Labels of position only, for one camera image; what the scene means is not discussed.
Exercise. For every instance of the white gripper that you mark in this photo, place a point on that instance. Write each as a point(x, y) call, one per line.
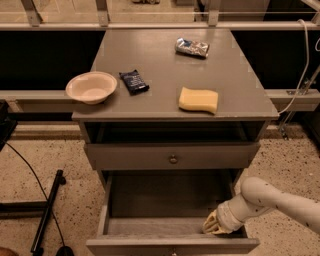
point(224, 215)

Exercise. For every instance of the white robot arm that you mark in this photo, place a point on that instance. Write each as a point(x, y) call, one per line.
point(256, 198)

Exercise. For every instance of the metal railing frame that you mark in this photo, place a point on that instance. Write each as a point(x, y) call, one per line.
point(44, 43)

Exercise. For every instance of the black equipment at left edge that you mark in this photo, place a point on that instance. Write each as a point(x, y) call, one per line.
point(7, 125)

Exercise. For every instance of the grey top drawer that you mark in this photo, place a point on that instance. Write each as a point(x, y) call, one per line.
point(171, 156)

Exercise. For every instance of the grey drawer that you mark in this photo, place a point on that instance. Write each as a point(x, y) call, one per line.
point(161, 213)
point(171, 156)

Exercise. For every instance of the grey drawer cabinet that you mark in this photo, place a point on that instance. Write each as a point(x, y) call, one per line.
point(243, 113)

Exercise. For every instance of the black stand leg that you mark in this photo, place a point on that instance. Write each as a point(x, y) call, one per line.
point(42, 209)

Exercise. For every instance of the dark blue snack packet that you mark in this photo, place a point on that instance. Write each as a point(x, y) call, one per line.
point(134, 82)

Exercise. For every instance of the silver foil chip bag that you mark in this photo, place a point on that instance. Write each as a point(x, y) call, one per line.
point(192, 48)

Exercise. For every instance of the white bowl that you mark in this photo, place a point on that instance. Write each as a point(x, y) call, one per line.
point(92, 87)

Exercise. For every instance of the yellow sponge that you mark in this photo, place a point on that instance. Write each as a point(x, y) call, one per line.
point(198, 100)

